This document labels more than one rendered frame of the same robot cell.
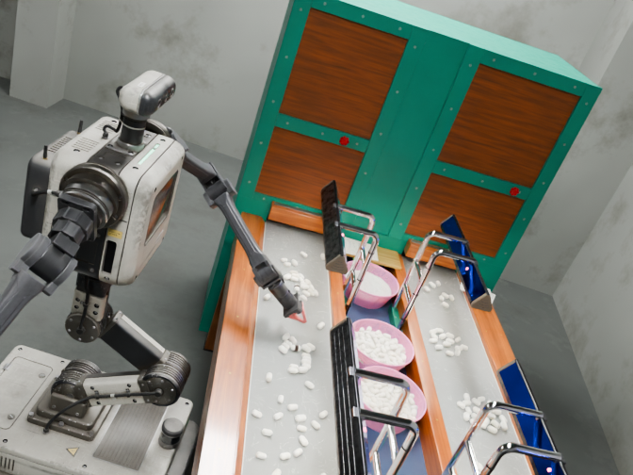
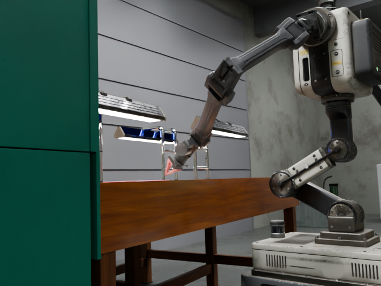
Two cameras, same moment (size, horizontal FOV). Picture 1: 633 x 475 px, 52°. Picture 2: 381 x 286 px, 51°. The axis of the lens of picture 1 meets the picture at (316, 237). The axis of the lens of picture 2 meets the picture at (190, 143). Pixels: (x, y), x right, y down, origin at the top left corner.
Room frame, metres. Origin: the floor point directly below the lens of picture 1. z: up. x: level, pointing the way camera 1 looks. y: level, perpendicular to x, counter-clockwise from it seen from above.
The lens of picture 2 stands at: (3.26, 1.24, 0.76)
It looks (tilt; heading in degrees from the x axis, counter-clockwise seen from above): 5 degrees up; 222
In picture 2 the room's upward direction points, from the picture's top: 2 degrees counter-clockwise
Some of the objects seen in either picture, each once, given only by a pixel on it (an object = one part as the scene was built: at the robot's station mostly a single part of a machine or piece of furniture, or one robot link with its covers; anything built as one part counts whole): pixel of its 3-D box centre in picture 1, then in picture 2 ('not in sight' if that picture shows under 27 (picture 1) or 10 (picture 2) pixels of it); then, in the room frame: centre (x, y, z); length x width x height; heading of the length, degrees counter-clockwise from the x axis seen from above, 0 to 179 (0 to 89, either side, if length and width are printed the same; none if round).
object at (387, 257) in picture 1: (366, 252); not in sight; (2.73, -0.25, 0.77); 0.33 x 0.15 x 0.01; 101
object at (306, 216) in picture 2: not in sight; (320, 200); (-2.78, -1.53, 0.38); 0.78 x 0.62 x 0.76; 94
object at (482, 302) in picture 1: (465, 257); not in sight; (2.40, -0.60, 1.08); 0.62 x 0.08 x 0.07; 11
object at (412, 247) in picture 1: (435, 254); not in sight; (2.84, -0.57, 0.83); 0.30 x 0.06 x 0.07; 101
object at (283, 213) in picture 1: (300, 218); not in sight; (2.71, 0.10, 0.83); 0.30 x 0.06 x 0.07; 101
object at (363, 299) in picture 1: (367, 286); not in sight; (2.51, -0.29, 0.72); 0.27 x 0.27 x 0.10
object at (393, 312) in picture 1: (430, 287); not in sight; (2.38, -0.52, 0.90); 0.20 x 0.19 x 0.45; 11
